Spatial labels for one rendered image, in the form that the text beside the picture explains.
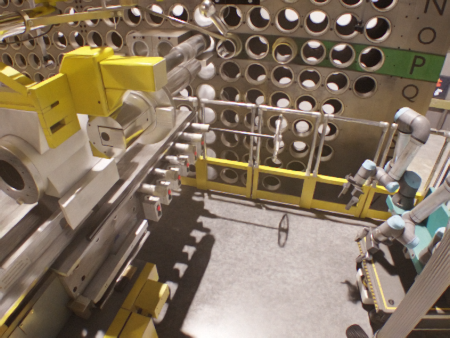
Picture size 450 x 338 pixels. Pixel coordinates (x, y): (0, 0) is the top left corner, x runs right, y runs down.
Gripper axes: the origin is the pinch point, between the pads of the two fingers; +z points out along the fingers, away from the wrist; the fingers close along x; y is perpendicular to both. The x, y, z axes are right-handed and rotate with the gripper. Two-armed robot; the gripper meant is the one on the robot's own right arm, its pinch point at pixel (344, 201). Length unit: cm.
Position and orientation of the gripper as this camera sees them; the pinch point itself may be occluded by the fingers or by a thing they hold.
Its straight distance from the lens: 211.6
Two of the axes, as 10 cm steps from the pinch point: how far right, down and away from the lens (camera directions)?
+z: -4.0, 8.2, 4.2
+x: -0.3, -4.7, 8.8
